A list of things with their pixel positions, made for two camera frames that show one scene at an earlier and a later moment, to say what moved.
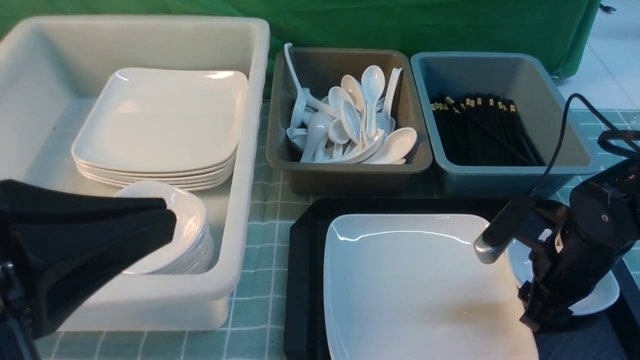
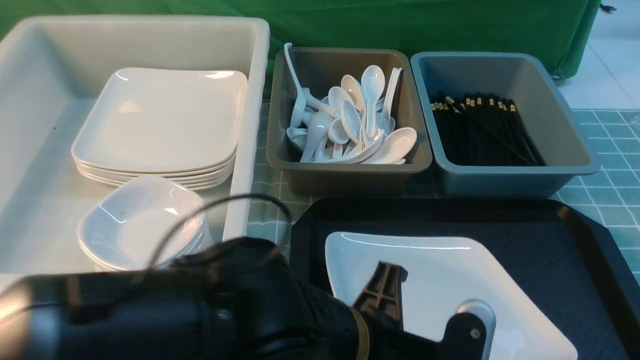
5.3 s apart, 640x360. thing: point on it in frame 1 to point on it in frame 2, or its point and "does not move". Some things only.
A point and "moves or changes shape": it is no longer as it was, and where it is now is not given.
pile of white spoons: [353, 123] does not move
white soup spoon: [373, 82] does not move
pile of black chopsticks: [480, 132] does not move
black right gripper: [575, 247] to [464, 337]
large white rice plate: [412, 287] moves or changes shape
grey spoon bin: [320, 70] does not move
